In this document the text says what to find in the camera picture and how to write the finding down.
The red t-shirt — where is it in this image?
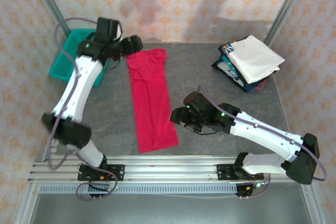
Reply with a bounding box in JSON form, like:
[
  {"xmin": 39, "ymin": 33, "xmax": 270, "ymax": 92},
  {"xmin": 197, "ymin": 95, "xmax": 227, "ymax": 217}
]
[{"xmin": 127, "ymin": 47, "xmax": 180, "ymax": 154}]

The stack of folded clothes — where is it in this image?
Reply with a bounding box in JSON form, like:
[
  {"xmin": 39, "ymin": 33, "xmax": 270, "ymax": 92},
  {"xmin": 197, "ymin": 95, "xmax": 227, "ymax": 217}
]
[{"xmin": 212, "ymin": 42, "xmax": 280, "ymax": 93}]

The teal printed folded t-shirt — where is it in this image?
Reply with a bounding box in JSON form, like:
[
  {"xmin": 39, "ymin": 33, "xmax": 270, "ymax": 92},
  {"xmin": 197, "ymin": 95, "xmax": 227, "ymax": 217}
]
[{"xmin": 219, "ymin": 53, "xmax": 246, "ymax": 83}]

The teal plastic basket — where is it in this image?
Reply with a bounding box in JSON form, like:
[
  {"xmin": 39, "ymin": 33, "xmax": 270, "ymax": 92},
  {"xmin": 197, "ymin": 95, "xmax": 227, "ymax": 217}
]
[{"xmin": 49, "ymin": 28, "xmax": 110, "ymax": 88}]

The maroon folded t-shirt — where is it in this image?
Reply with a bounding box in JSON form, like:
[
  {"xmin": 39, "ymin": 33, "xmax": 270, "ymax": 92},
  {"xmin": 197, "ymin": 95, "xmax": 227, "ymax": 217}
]
[{"xmin": 255, "ymin": 78, "xmax": 269, "ymax": 91}]

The white folded t-shirt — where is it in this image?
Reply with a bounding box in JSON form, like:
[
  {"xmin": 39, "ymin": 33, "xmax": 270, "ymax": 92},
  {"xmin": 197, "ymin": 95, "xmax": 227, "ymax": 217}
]
[{"xmin": 227, "ymin": 34, "xmax": 286, "ymax": 84}]

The grey metal shelf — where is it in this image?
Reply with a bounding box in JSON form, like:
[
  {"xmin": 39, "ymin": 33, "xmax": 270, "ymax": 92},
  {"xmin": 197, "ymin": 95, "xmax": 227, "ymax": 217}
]
[{"xmin": 30, "ymin": 194, "xmax": 312, "ymax": 224}]

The aluminium rail beam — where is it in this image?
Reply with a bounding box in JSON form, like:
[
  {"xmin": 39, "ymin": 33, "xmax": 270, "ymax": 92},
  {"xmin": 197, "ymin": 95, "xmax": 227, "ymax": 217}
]
[{"xmin": 28, "ymin": 155, "xmax": 314, "ymax": 183}]

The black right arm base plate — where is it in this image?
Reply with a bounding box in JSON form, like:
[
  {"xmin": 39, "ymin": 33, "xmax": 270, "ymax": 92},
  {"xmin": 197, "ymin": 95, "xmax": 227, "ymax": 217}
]
[{"xmin": 216, "ymin": 163, "xmax": 264, "ymax": 182}]

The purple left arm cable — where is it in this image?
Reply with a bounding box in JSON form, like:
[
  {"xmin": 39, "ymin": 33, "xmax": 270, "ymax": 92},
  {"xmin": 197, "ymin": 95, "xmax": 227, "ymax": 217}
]
[{"xmin": 47, "ymin": 17, "xmax": 119, "ymax": 201}]

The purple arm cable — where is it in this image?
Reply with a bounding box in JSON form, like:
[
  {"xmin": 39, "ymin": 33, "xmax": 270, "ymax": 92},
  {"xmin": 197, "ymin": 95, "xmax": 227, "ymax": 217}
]
[
  {"xmin": 197, "ymin": 84, "xmax": 328, "ymax": 200},
  {"xmin": 47, "ymin": 17, "xmax": 119, "ymax": 201}
]

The grey slotted cable duct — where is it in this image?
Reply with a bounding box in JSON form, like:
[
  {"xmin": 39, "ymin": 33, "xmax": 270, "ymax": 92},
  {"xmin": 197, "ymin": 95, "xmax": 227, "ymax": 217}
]
[{"xmin": 39, "ymin": 184, "xmax": 238, "ymax": 195}]

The aluminium frame post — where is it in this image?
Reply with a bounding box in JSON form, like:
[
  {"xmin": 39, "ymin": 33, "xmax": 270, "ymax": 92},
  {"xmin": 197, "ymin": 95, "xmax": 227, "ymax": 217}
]
[
  {"xmin": 264, "ymin": 0, "xmax": 313, "ymax": 46},
  {"xmin": 30, "ymin": 0, "xmax": 71, "ymax": 36}
]

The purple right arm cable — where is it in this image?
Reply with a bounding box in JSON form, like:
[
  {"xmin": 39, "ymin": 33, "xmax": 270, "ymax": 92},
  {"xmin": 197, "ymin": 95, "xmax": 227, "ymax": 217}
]
[{"xmin": 197, "ymin": 84, "xmax": 328, "ymax": 200}]

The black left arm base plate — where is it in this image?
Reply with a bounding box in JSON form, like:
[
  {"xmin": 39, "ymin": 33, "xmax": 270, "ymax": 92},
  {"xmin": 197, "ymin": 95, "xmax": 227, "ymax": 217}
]
[{"xmin": 77, "ymin": 164, "xmax": 125, "ymax": 182}]

